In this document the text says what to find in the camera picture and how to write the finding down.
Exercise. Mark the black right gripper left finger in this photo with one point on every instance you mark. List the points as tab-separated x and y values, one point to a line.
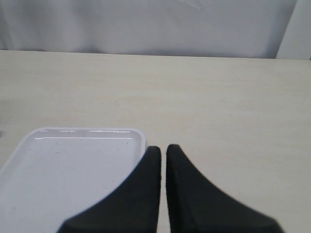
133	207

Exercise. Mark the white backdrop curtain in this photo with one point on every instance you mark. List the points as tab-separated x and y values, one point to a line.
212	28

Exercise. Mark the white rectangular plastic tray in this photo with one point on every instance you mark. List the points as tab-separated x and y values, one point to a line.
55	173

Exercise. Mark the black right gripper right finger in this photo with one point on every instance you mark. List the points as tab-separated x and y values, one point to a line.
196	205

